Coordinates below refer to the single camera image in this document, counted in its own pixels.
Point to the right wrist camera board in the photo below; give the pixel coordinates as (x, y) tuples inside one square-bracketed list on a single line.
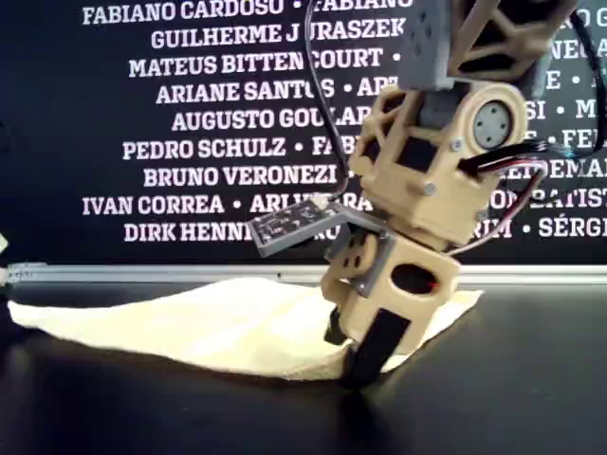
[(289, 225)]

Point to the cream terry cloth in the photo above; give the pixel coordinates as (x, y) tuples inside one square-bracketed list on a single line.
[(189, 327)]

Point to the aluminium case frame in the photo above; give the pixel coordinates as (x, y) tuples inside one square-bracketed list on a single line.
[(142, 274)]

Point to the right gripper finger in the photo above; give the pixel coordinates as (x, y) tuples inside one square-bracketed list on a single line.
[(336, 329), (379, 346)]

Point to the black banner with white names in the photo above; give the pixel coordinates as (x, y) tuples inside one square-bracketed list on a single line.
[(71, 118)]

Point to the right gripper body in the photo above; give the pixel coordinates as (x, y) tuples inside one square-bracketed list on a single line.
[(427, 289)]

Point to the right tan robot arm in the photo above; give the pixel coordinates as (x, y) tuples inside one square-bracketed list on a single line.
[(427, 199)]

